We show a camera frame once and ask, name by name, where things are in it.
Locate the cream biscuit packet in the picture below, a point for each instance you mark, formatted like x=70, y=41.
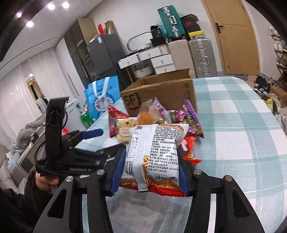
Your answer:
x=125, y=130

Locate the brown cardboard box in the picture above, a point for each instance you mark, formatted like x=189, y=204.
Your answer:
x=161, y=91

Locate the black bag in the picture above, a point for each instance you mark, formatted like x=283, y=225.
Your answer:
x=157, y=35

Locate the teal suitcase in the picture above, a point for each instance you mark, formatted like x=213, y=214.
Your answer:
x=170, y=22

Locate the grey crumpled cloth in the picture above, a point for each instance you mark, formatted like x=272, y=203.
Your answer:
x=29, y=136

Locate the dark grey refrigerator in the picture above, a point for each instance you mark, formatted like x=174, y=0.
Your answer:
x=105, y=58

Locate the white drawer dresser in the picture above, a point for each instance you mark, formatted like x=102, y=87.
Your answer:
x=157, y=60

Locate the white red noodle snack packet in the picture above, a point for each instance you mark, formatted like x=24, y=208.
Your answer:
x=154, y=156

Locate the brown carton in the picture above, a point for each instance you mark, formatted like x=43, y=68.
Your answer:
x=109, y=26

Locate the yellow black shoe box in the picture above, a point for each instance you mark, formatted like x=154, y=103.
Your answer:
x=196, y=34

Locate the dark tall cabinet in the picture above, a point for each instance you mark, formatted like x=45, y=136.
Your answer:
x=77, y=51

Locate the chrome arched frame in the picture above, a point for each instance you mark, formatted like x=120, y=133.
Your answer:
x=134, y=38

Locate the red black shoe box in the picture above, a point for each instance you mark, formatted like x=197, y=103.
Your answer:
x=189, y=19

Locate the ceiling spotlight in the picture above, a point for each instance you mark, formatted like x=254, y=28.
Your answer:
x=18, y=14
x=29, y=23
x=51, y=6
x=65, y=5

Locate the clear orange snack packet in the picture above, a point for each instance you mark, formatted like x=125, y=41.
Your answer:
x=145, y=114

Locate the group of shoes on floor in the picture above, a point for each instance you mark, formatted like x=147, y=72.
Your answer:
x=263, y=86

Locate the blue cartoon tote bag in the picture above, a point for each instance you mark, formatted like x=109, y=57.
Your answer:
x=101, y=100

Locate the white curtain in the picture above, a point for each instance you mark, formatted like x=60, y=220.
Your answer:
x=44, y=74

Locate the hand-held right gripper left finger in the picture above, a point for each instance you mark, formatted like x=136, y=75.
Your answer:
x=117, y=172

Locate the silver suitcase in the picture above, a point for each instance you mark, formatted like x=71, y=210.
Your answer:
x=203, y=58

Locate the pink green candy packet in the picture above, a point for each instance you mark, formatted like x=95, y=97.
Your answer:
x=179, y=115

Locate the person's left forearm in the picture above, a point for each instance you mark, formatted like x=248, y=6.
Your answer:
x=18, y=208

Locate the wooden door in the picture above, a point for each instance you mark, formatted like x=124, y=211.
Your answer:
x=235, y=44

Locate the purple snack packet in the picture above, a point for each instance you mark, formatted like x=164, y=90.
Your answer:
x=192, y=116

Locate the teal checked tablecloth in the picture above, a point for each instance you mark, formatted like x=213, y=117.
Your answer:
x=228, y=134

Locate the pink patterned snack packet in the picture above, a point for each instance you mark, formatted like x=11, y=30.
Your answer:
x=162, y=109

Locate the metal shoe rack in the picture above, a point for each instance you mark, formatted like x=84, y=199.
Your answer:
x=279, y=58

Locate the woven storage basket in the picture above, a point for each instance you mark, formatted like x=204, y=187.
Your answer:
x=143, y=72

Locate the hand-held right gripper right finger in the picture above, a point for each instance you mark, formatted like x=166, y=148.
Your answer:
x=185, y=181

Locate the green drink can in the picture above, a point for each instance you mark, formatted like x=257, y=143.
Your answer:
x=86, y=119

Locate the white floor appliance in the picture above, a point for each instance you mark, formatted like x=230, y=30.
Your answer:
x=72, y=114

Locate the person's left hand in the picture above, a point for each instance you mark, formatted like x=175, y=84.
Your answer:
x=43, y=182

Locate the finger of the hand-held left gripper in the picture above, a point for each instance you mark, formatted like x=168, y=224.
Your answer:
x=98, y=155
x=92, y=133

